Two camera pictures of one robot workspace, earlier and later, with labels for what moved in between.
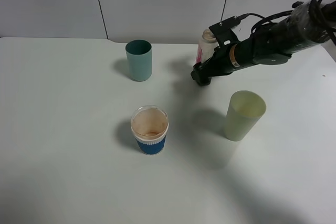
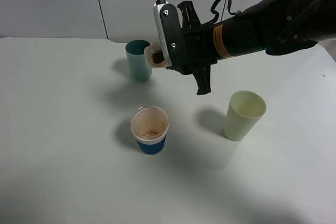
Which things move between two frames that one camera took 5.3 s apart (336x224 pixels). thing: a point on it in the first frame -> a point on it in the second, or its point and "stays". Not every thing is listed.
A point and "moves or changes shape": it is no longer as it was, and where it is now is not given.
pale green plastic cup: (244, 110) stays
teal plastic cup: (139, 53) stays
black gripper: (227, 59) -> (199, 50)
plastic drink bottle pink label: (207, 45) moves or changes shape
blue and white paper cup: (149, 125) stays
